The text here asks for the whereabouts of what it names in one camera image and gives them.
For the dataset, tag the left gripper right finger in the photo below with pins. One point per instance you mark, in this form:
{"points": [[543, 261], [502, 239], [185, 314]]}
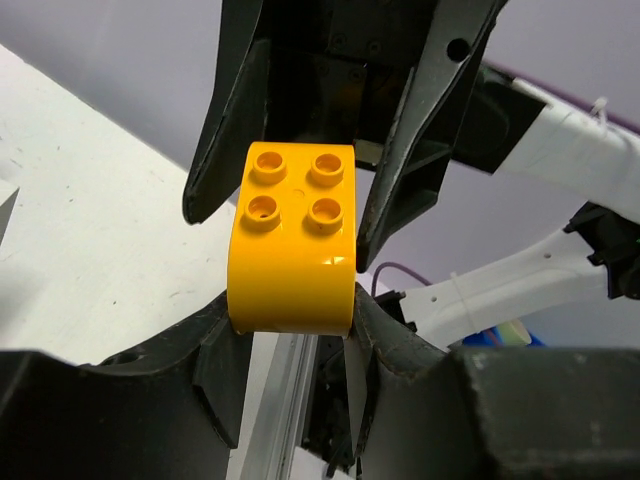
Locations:
{"points": [[529, 413]]}

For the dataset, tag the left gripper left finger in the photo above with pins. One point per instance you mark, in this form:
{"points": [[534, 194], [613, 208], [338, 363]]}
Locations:
{"points": [[168, 408]]}

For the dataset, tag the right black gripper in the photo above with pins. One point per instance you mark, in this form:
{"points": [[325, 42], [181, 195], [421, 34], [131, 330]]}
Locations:
{"points": [[333, 72]]}

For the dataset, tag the yellow rounded lego brick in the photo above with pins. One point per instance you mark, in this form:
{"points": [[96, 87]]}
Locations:
{"points": [[292, 253]]}

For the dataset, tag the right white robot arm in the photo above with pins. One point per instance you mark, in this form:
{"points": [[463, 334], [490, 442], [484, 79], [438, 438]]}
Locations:
{"points": [[513, 126]]}

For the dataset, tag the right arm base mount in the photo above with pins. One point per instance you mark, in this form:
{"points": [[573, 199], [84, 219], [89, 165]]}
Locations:
{"points": [[363, 419]]}

